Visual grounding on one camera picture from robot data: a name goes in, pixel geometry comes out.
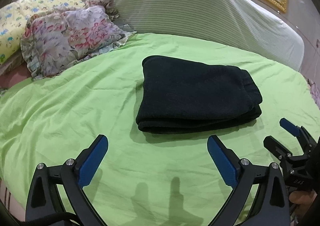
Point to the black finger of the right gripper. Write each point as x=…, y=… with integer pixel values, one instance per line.
x=295, y=130
x=278, y=150

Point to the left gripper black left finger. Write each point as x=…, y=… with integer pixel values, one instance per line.
x=56, y=195

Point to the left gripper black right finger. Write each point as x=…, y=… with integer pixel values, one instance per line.
x=270, y=205

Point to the black pants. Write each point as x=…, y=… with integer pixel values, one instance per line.
x=181, y=96

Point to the right hand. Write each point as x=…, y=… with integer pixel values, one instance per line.
x=302, y=198

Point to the green bed sheet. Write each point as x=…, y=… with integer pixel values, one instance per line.
x=144, y=179

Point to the floral pillow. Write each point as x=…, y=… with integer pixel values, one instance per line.
x=64, y=36

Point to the yellow patterned pillow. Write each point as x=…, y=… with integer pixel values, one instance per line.
x=14, y=17

